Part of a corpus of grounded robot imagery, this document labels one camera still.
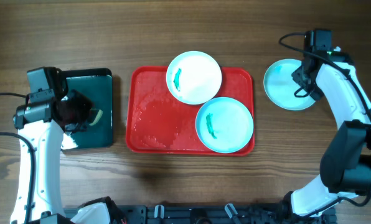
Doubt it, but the green scouring sponge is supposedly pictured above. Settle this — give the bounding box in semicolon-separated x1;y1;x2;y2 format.
87;108;103;126

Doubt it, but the light blue plate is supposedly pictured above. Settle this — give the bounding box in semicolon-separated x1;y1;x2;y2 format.
195;97;254;154
263;58;316;111

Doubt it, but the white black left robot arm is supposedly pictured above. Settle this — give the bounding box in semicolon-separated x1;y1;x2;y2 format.
10;88;112;223

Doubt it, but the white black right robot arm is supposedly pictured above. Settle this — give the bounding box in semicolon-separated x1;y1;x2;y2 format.
278;44;371;221

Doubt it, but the black water tray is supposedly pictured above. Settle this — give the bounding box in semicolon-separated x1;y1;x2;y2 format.
61;68;113;150

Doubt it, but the red plastic tray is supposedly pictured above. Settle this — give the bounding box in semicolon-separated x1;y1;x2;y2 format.
125;65;255;156

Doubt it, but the white round plate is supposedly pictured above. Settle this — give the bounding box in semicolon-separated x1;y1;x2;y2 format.
166;51;222;105

